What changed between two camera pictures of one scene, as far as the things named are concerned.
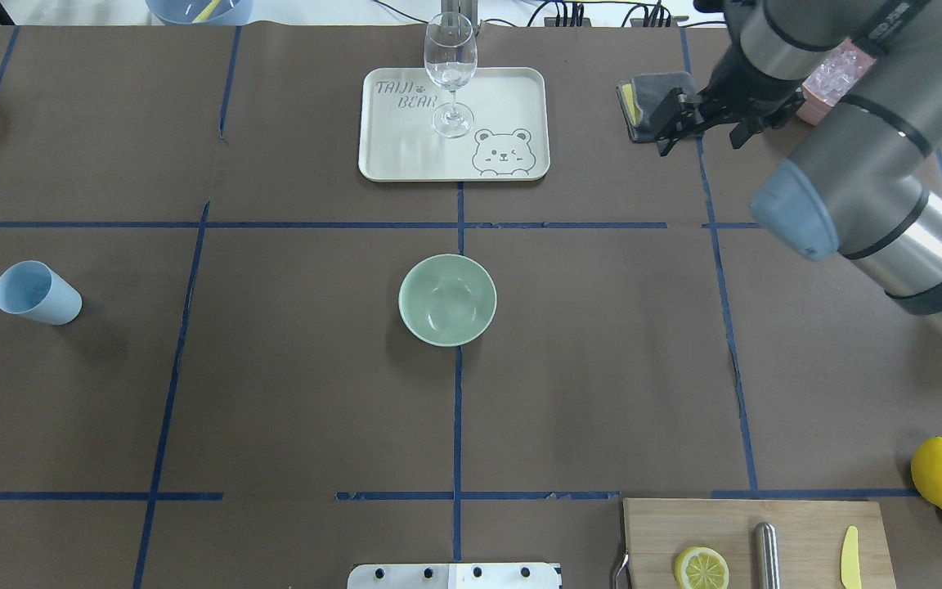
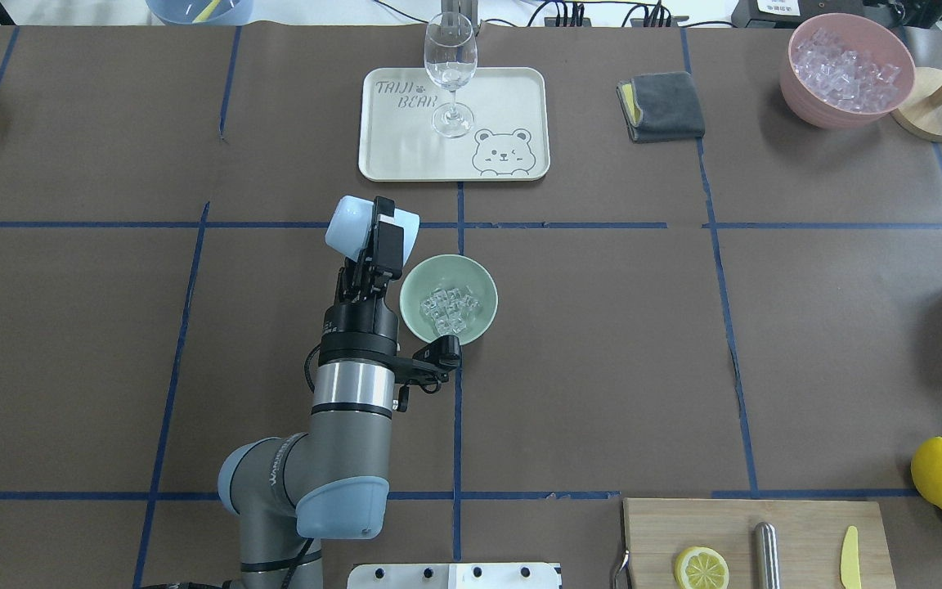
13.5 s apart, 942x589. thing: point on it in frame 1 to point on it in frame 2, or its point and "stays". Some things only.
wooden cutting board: [811, 533] stays
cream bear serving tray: [509, 140] stays
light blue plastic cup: [32, 289] to [350, 224]
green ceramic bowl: [448, 299] stays
